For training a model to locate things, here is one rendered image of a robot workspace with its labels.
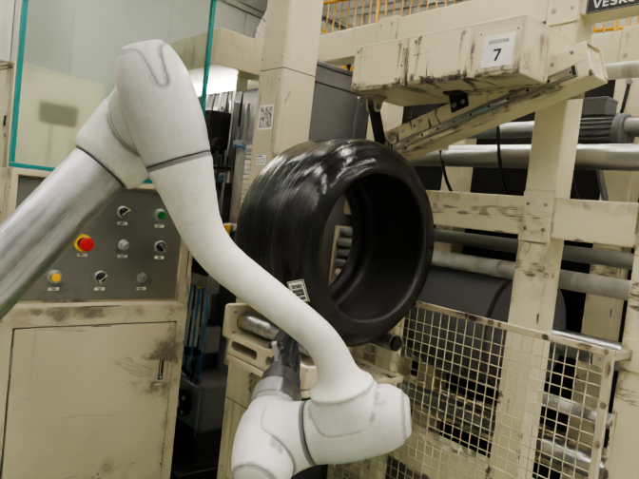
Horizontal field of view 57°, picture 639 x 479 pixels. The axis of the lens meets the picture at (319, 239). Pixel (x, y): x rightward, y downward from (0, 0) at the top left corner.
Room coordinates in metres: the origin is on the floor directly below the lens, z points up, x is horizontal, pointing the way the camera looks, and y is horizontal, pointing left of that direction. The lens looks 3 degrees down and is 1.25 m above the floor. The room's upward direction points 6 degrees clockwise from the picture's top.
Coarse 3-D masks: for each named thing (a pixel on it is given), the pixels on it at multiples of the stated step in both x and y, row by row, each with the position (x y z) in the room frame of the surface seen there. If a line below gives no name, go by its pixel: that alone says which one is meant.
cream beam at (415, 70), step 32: (448, 32) 1.62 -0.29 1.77; (480, 32) 1.54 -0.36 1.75; (544, 32) 1.51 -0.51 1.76; (384, 64) 1.80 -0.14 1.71; (416, 64) 1.70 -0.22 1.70; (448, 64) 1.61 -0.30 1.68; (480, 64) 1.54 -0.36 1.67; (512, 64) 1.47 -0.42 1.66; (544, 64) 1.52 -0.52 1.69; (416, 96) 1.86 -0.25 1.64; (448, 96) 1.81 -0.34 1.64
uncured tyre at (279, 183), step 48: (336, 144) 1.48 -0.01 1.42; (288, 192) 1.40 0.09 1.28; (336, 192) 1.41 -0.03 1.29; (384, 192) 1.80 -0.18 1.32; (240, 240) 1.50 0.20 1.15; (288, 240) 1.36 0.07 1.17; (384, 240) 1.85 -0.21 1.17; (432, 240) 1.67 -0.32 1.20; (288, 288) 1.38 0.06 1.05; (336, 288) 1.80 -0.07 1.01; (384, 288) 1.78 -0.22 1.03
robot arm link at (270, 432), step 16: (256, 400) 0.98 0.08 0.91; (272, 400) 0.96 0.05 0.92; (288, 400) 0.98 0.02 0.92; (256, 416) 0.92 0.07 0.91; (272, 416) 0.91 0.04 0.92; (288, 416) 0.90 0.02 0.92; (240, 432) 0.91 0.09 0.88; (256, 432) 0.89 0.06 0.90; (272, 432) 0.88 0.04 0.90; (288, 432) 0.88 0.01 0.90; (240, 448) 0.88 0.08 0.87; (256, 448) 0.86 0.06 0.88; (272, 448) 0.86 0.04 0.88; (288, 448) 0.88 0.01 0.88; (304, 448) 0.88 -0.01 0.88; (240, 464) 0.85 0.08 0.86; (256, 464) 0.85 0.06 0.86; (272, 464) 0.85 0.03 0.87; (288, 464) 0.87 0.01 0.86; (304, 464) 0.89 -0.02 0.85
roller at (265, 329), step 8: (240, 320) 1.67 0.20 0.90; (248, 320) 1.65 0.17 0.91; (256, 320) 1.63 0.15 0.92; (264, 320) 1.62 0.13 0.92; (248, 328) 1.64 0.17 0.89; (256, 328) 1.61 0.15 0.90; (264, 328) 1.58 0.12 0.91; (272, 328) 1.56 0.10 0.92; (264, 336) 1.59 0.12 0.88; (272, 336) 1.55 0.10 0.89; (304, 352) 1.45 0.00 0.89
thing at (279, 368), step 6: (282, 354) 1.10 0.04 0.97; (282, 360) 1.09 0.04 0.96; (270, 366) 1.07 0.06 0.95; (276, 366) 1.07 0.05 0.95; (282, 366) 1.07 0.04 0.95; (264, 372) 1.07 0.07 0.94; (270, 372) 1.05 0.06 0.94; (276, 372) 1.05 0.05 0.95; (282, 372) 1.05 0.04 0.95; (288, 372) 1.06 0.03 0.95; (294, 372) 1.07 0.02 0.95; (288, 378) 1.04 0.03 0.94; (294, 378) 1.05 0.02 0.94
